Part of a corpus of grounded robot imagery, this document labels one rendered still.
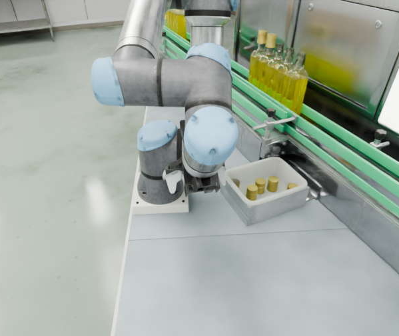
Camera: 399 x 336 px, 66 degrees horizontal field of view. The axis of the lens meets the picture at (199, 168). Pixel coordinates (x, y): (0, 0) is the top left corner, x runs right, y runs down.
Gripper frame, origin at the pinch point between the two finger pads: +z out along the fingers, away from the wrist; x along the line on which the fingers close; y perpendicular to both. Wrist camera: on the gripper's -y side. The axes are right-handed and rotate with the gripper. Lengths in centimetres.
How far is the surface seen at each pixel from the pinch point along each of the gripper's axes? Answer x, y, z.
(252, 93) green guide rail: 31, -35, 34
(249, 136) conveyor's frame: 25.7, -16.8, 30.3
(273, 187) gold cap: 27.4, 4.3, 21.9
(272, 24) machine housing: 48, -69, 37
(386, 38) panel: 59, -29, -5
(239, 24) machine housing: 42, -86, 58
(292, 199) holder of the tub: 30.4, 9.3, 16.2
